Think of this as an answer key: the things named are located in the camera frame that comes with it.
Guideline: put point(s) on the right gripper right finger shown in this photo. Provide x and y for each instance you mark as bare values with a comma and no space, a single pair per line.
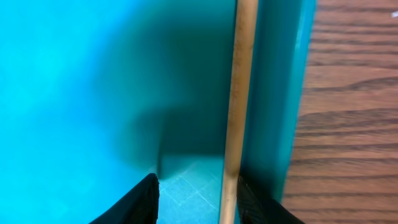
257,207

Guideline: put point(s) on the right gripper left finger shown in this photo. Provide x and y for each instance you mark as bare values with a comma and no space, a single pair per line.
139,206

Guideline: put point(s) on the wooden chopstick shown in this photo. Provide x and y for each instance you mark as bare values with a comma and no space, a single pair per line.
244,35

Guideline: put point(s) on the teal serving tray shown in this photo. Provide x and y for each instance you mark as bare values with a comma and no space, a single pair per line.
95,95

